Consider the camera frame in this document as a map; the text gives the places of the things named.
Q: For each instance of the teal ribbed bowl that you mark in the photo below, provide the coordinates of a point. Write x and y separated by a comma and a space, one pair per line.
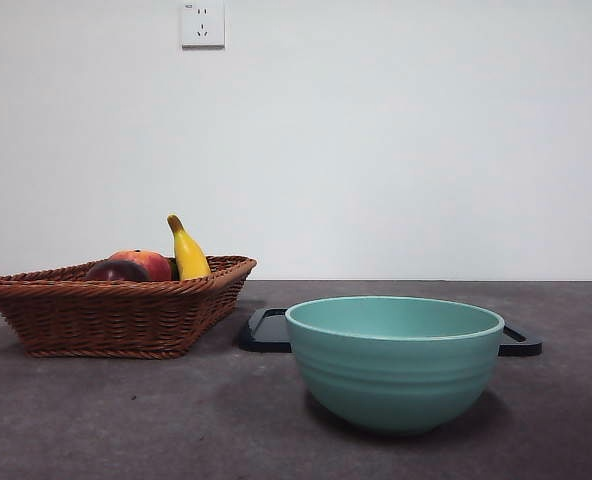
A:
391, 380

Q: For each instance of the dark purple plum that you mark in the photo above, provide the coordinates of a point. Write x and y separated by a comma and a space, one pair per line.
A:
118, 271

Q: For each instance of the dark rectangular tray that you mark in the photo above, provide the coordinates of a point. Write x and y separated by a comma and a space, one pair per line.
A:
266, 336

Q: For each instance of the yellow banana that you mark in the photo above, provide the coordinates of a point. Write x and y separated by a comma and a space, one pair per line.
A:
190, 255

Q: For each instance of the dark green fruit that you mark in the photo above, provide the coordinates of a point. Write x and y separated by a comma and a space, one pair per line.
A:
174, 270

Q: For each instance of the red orange peach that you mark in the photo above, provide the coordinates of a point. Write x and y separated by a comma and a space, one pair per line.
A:
151, 262

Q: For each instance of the brown wicker basket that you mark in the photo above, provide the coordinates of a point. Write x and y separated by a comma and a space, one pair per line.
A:
111, 320

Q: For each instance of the white wall socket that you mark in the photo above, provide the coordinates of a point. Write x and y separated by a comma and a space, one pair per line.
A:
203, 25

